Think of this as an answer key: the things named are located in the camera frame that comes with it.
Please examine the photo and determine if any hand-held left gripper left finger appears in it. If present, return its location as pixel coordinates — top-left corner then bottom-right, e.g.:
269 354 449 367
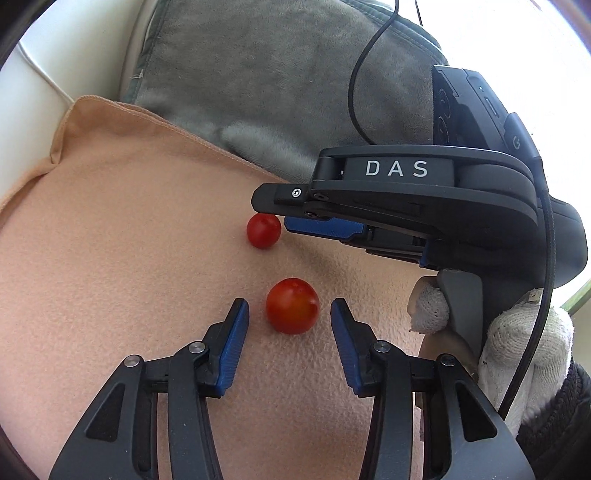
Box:
48 298 251 480

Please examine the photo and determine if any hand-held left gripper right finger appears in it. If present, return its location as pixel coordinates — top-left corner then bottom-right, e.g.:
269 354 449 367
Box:
330 298 539 480

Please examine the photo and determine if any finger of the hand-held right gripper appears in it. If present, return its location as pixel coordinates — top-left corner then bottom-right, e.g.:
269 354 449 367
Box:
252 182 426 241
365 226 437 268

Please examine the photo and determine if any red cherry tomato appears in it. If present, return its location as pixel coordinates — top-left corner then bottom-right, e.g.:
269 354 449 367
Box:
246 213 282 250
266 277 321 335

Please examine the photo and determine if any person's right forearm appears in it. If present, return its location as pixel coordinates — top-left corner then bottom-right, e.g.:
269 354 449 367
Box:
517 355 591 480

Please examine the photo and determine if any person's right hand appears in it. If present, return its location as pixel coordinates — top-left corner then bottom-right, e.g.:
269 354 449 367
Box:
406 276 575 425

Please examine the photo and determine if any peach blanket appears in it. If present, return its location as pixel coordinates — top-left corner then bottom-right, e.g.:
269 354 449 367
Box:
0 95 481 480

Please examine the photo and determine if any grey blanket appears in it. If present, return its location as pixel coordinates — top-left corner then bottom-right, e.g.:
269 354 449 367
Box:
120 0 462 185

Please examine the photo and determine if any white cabinet panel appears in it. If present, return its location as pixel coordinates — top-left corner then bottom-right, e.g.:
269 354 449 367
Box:
0 0 158 204

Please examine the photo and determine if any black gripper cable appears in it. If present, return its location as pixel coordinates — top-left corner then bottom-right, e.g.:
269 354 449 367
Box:
499 152 557 416

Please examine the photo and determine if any black power cable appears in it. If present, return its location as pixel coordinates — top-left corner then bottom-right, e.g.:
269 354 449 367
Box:
348 0 446 146

